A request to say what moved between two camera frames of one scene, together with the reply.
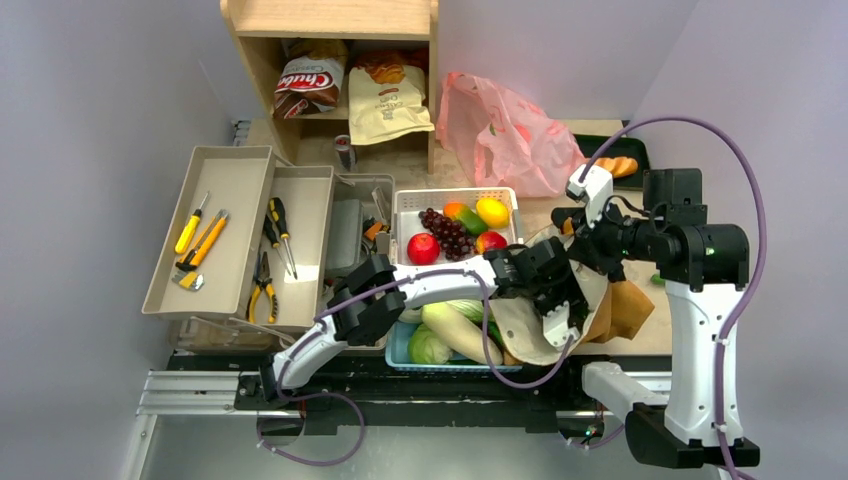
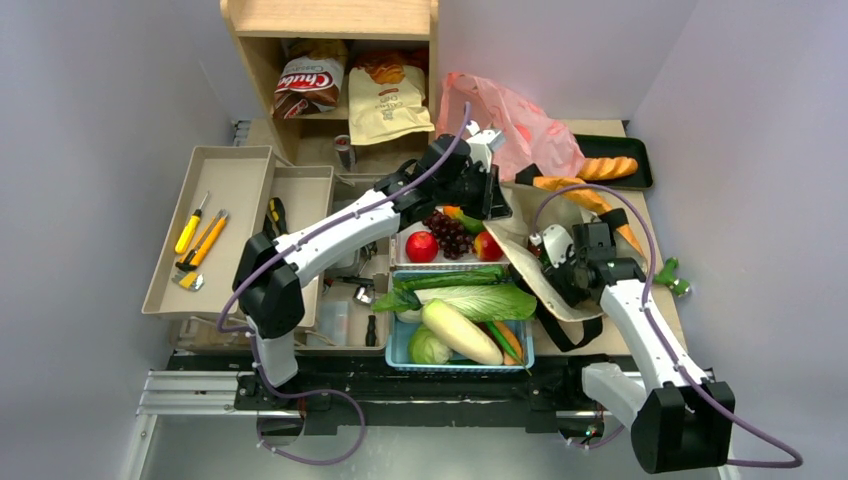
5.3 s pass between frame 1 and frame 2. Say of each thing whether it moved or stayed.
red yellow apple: stayed
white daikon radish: stayed
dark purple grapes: stayed
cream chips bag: stayed
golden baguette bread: stayed
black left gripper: moved
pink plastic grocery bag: stayed
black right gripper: moved
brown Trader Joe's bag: moved
